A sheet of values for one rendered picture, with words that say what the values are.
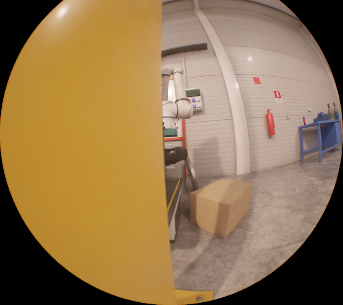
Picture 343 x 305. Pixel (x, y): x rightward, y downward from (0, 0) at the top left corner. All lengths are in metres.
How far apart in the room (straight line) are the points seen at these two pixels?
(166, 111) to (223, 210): 0.90
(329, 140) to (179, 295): 4.45
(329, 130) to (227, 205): 4.11
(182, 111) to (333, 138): 4.31
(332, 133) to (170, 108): 4.41
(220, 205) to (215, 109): 2.09
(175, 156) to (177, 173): 0.22
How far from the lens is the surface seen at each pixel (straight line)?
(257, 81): 3.25
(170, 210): 0.64
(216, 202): 0.77
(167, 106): 1.04
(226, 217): 0.78
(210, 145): 2.38
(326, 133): 4.53
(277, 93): 3.45
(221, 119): 2.49
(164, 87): 1.40
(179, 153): 1.31
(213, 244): 0.87
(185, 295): 0.66
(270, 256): 0.85
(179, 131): 2.41
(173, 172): 1.33
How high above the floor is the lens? 0.66
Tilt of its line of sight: 8 degrees up
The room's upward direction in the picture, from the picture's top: 3 degrees counter-clockwise
